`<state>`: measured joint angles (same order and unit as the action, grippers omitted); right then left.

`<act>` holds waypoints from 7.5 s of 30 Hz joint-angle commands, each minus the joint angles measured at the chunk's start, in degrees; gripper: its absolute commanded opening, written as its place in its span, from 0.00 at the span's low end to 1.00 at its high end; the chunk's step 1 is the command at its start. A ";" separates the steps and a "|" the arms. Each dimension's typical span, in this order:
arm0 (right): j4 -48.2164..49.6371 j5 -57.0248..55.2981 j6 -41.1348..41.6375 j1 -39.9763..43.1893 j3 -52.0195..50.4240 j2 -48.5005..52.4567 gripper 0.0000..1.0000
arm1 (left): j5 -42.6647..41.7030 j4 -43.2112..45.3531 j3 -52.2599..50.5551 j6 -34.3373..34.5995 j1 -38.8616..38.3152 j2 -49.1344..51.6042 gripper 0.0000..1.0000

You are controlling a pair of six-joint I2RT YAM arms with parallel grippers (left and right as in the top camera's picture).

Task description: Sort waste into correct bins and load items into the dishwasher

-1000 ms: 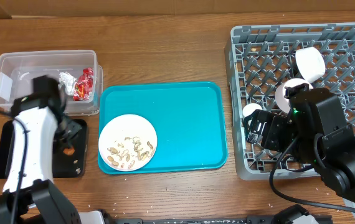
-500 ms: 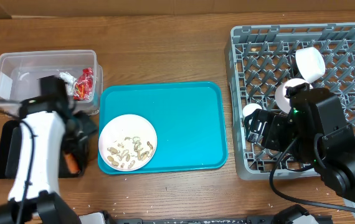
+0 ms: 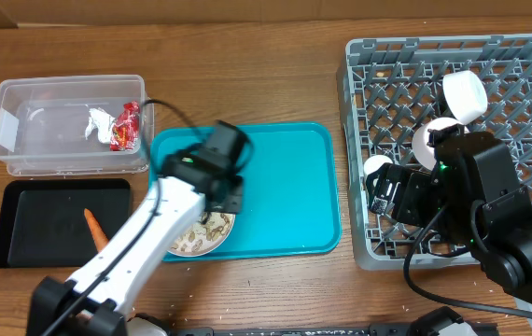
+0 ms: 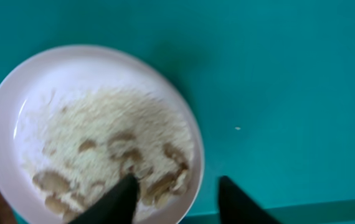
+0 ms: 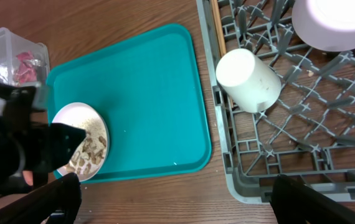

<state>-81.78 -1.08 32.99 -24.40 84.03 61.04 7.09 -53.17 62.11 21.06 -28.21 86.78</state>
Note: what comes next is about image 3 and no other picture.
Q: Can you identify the pink plate with food scraps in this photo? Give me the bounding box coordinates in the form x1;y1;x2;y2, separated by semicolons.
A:
169;212;235;258

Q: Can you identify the pink bowl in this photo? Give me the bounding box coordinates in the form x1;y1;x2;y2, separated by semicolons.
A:
412;117;462;171

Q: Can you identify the cream plastic cup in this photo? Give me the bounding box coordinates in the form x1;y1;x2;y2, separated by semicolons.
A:
363;155;393;187

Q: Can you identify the white bowl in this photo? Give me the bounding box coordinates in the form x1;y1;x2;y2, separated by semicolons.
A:
442;70;488;124

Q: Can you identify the red snack wrapper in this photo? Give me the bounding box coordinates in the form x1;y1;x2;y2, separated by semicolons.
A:
109;101;140;151

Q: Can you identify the orange carrot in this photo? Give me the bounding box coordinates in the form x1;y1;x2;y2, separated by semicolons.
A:
83;208;108;252

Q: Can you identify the white tissue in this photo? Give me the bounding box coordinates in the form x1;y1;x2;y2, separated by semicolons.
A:
84;108;115;144

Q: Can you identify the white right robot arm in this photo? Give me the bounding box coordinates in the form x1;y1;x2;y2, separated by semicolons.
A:
364;124;532;326

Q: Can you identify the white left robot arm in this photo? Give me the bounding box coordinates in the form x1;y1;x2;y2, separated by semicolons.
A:
26;121;253;335

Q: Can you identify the teal plastic tray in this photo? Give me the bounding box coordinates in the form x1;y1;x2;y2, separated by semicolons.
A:
146;121;343;263

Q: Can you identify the grey plastic dish rack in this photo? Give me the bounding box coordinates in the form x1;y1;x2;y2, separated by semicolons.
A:
337;34;532;271

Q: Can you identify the black tray bin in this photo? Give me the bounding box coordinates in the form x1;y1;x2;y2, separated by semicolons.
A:
0;178;133;268

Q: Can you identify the clear plastic bin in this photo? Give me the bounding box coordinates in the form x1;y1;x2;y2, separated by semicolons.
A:
0;75;148;176

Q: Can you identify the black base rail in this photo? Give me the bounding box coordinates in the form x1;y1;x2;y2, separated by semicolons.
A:
125;305;500;336

